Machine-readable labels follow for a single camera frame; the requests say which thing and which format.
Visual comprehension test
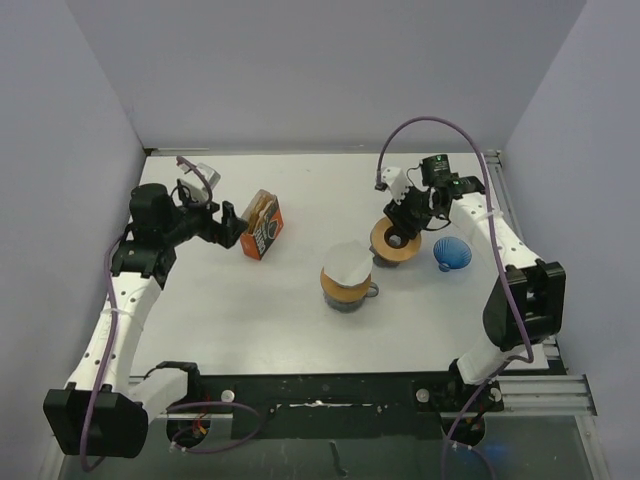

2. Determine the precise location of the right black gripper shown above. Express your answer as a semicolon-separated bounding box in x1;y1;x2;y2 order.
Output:
385;183;441;238

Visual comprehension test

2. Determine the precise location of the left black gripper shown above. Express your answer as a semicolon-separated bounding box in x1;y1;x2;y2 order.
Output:
161;188;247;247

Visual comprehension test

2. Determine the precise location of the orange coffee filter box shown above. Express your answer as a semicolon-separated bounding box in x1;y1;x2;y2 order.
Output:
240;189;284;260

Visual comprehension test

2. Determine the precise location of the wooden dripper ring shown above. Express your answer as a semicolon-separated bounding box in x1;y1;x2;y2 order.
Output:
370;215;424;264
320;269;374;303

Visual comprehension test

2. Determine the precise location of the blue plastic dripper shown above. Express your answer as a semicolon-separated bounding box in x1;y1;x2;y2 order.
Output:
433;236;472;272

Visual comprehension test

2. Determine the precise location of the grey plastic dripper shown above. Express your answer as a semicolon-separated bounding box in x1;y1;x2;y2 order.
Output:
369;246;400;268

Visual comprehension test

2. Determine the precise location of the white paper coffee filter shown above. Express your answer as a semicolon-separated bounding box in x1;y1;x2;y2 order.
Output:
323;241;373;287

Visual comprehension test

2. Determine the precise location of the grey glass carafe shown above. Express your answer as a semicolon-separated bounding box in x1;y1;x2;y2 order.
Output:
323;282;379;313

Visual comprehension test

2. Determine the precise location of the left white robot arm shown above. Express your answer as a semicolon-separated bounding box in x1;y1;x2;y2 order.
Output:
43;182;248;459

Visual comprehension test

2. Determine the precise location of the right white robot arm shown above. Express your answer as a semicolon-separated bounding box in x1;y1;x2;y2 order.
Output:
377;154;566;409

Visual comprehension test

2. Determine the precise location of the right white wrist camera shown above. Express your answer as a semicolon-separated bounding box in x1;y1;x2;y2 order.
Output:
374;167;413;204

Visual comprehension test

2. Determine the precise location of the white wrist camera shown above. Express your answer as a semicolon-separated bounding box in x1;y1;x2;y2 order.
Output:
374;167;413;204
176;156;221;205

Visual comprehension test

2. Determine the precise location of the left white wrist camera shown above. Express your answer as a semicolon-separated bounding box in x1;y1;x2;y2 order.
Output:
176;156;221;205

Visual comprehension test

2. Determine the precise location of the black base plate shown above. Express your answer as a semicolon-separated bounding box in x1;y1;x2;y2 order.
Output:
165;372;504;448

